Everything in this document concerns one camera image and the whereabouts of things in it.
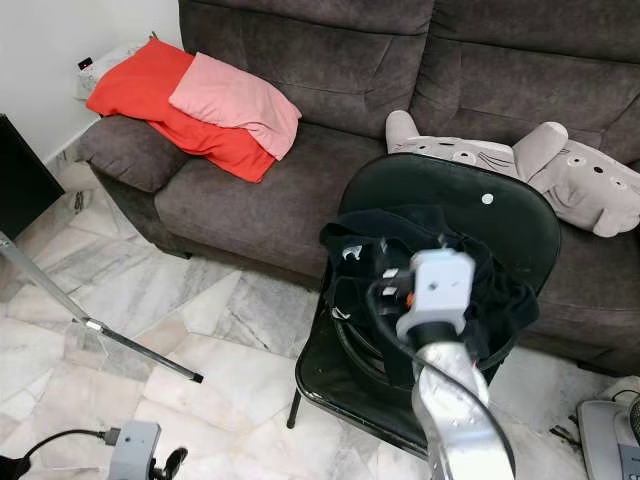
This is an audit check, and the plain black garment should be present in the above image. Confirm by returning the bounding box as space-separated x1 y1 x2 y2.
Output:
318 205 541 386

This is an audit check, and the black folding chair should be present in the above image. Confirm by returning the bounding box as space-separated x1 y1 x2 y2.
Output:
285 152 564 461

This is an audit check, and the silver metal clothes rack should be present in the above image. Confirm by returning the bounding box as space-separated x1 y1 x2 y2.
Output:
0 232 204 385

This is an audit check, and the grey totoro plush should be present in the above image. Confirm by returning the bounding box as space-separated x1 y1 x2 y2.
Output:
385 109 640 239

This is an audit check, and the pink pillow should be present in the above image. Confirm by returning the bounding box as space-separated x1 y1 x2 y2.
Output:
168 52 302 161

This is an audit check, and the black TV console cabinet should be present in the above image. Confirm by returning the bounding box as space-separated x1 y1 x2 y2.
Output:
0 115 66 241

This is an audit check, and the grey floor appliance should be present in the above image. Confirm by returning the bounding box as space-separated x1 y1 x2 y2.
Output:
575 390 640 480

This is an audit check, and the red pillow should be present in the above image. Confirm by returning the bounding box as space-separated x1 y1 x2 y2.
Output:
85 38 276 184

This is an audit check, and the white patterned pillow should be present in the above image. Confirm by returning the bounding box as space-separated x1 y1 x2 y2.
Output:
73 40 151 101

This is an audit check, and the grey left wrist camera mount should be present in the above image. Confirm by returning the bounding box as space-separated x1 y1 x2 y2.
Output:
108 420 161 480

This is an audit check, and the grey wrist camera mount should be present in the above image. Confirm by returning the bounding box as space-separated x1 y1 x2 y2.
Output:
108 420 161 480
394 248 477 348

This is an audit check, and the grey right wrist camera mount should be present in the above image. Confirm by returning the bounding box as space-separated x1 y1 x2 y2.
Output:
394 248 477 348

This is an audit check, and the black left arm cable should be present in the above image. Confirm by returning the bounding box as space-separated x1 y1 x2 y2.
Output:
20 429 121 480

